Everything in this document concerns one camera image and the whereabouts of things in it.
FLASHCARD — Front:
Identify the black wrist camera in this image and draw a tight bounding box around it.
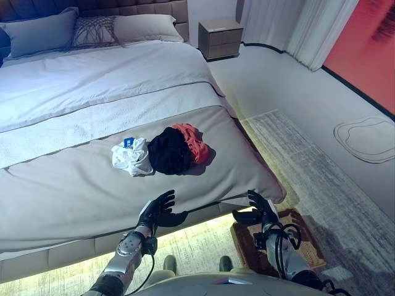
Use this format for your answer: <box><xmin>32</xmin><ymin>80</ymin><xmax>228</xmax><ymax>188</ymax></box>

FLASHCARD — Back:
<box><xmin>252</xmin><ymin>232</ymin><xmax>266</xmax><ymax>249</ymax></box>
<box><xmin>143</xmin><ymin>236</ymin><xmax>158</xmax><ymax>255</ymax></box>

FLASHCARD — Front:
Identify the blue-grey pillow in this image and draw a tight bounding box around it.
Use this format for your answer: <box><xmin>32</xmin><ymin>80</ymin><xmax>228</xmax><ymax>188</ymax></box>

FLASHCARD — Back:
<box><xmin>0</xmin><ymin>7</ymin><xmax>80</xmax><ymax>59</ymax></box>

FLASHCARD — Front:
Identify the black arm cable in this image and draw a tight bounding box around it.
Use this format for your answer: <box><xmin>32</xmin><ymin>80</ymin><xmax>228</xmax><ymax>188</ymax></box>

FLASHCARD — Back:
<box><xmin>271</xmin><ymin>223</ymin><xmax>303</xmax><ymax>278</ymax></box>
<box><xmin>123</xmin><ymin>234</ymin><xmax>158</xmax><ymax>295</ymax></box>

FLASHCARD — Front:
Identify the patterned decorative cushion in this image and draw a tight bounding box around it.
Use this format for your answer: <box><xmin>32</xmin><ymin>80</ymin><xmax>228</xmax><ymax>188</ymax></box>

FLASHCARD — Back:
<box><xmin>72</xmin><ymin>15</ymin><xmax>124</xmax><ymax>49</ymax></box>

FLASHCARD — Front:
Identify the brown wooden nightstand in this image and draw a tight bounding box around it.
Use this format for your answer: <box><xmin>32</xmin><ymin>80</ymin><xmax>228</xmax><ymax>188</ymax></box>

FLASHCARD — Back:
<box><xmin>197</xmin><ymin>17</ymin><xmax>244</xmax><ymax>61</ymax></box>

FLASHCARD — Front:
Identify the beige pillow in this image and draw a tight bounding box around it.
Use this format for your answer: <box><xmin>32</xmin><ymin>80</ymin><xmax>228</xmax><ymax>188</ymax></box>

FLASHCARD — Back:
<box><xmin>112</xmin><ymin>14</ymin><xmax>185</xmax><ymax>47</ymax></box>

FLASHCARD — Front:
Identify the brown wicker basket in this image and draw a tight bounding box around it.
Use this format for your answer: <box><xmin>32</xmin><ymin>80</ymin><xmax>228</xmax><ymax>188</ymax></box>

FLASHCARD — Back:
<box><xmin>230</xmin><ymin>208</ymin><xmax>328</xmax><ymax>278</ymax></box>

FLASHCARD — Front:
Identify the white garment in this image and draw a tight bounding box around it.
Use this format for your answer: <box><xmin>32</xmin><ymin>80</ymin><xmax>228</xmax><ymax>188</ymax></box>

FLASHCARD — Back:
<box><xmin>110</xmin><ymin>136</ymin><xmax>155</xmax><ymax>178</ymax></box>

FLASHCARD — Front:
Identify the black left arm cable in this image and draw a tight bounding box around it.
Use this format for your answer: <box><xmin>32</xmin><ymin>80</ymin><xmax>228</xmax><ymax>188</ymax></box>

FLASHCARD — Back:
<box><xmin>123</xmin><ymin>234</ymin><xmax>158</xmax><ymax>295</ymax></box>

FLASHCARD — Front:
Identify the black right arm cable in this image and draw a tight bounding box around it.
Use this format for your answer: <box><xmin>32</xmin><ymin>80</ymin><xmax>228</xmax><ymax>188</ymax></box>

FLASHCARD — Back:
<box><xmin>271</xmin><ymin>223</ymin><xmax>303</xmax><ymax>278</ymax></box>

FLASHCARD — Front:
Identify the orange garment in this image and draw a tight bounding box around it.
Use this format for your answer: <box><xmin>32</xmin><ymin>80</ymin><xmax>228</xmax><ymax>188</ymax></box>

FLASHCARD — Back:
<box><xmin>172</xmin><ymin>123</ymin><xmax>217</xmax><ymax>166</ymax></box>

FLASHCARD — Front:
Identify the white curtain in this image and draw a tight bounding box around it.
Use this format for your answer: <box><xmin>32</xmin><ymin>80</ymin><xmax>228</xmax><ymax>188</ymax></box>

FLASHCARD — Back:
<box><xmin>240</xmin><ymin>0</ymin><xmax>360</xmax><ymax>72</ymax></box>

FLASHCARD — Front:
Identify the silver robot right leg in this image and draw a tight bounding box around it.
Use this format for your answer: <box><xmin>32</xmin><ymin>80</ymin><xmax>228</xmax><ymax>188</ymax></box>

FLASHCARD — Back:
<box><xmin>218</xmin><ymin>255</ymin><xmax>234</xmax><ymax>273</ymax></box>

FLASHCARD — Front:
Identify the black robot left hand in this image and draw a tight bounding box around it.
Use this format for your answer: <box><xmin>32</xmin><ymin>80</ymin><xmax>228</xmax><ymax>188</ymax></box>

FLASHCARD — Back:
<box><xmin>137</xmin><ymin>189</ymin><xmax>189</xmax><ymax>231</ymax></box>

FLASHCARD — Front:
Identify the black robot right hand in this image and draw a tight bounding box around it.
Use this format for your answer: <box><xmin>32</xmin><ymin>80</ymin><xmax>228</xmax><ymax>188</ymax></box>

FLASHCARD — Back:
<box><xmin>231</xmin><ymin>189</ymin><xmax>280</xmax><ymax>232</ymax></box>

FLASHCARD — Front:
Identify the silver robot leg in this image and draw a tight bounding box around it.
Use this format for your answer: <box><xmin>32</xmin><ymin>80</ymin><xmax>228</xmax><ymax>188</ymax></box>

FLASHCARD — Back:
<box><xmin>163</xmin><ymin>255</ymin><xmax>178</xmax><ymax>275</ymax></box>
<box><xmin>218</xmin><ymin>255</ymin><xmax>234</xmax><ymax>273</ymax></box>

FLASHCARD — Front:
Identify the black garment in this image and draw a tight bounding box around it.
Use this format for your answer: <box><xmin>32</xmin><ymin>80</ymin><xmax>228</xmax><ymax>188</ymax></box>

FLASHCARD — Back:
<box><xmin>147</xmin><ymin>126</ymin><xmax>198</xmax><ymax>176</ymax></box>

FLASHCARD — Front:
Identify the silver robot left leg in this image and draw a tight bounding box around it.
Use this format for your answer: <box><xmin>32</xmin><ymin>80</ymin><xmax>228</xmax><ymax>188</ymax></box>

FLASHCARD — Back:
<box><xmin>163</xmin><ymin>255</ymin><xmax>178</xmax><ymax>275</ymax></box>

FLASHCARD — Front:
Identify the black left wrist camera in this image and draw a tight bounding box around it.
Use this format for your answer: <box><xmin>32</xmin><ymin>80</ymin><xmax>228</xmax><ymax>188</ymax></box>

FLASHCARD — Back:
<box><xmin>143</xmin><ymin>236</ymin><xmax>158</xmax><ymax>255</ymax></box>

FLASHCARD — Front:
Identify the silver robot torso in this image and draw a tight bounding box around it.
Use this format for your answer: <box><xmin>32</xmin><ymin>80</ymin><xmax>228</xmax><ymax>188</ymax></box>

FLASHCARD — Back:
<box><xmin>132</xmin><ymin>267</ymin><xmax>309</xmax><ymax>296</ymax></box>

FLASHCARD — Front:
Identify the grey bed with duvet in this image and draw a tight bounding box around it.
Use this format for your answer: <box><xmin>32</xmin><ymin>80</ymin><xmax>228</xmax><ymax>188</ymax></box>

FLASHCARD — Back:
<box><xmin>0</xmin><ymin>38</ymin><xmax>286</xmax><ymax>253</ymax></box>

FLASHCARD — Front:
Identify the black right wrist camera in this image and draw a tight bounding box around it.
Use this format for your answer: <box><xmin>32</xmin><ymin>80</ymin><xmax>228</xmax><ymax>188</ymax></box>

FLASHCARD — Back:
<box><xmin>252</xmin><ymin>232</ymin><xmax>266</xmax><ymax>249</ymax></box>

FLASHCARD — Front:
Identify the white textured blanket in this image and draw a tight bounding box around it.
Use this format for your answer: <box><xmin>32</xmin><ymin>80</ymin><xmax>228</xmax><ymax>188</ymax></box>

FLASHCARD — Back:
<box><xmin>0</xmin><ymin>81</ymin><xmax>231</xmax><ymax>169</ymax></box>

